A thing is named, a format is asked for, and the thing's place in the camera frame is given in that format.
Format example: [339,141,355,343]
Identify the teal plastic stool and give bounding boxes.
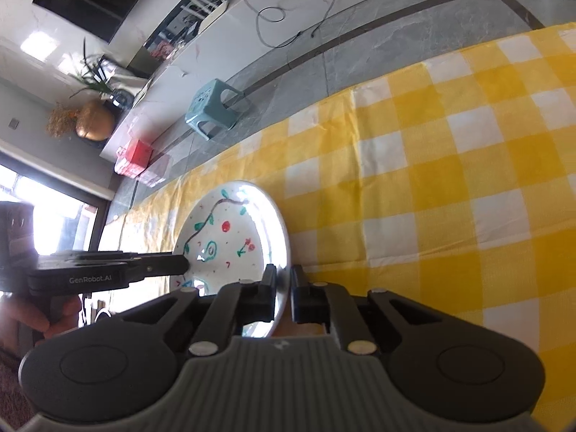
[184,79,246,141]

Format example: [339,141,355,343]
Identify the golden vase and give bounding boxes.
[76,101,116,141]

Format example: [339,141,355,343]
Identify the dried yellow plant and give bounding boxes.
[46,103,82,139]

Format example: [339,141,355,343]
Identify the grey cable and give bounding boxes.
[238,0,338,48]

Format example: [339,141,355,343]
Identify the white tv cabinet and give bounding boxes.
[100,0,325,163]

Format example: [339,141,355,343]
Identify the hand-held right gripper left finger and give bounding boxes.
[121,264,278,354]

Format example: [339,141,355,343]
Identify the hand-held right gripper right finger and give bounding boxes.
[291,265,442,354]

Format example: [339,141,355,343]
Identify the green potted plant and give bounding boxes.
[69,39,118,100]

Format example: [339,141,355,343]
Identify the person's left hand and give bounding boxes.
[0,296,82,343]

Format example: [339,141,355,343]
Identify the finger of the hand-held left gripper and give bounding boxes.
[67,250,190,280]

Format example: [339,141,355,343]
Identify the red box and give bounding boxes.
[114,139,154,178]

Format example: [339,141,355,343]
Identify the yellow checked tablecloth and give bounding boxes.
[97,22,576,361]

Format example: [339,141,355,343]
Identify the white painted plate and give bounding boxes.
[172,181,291,339]

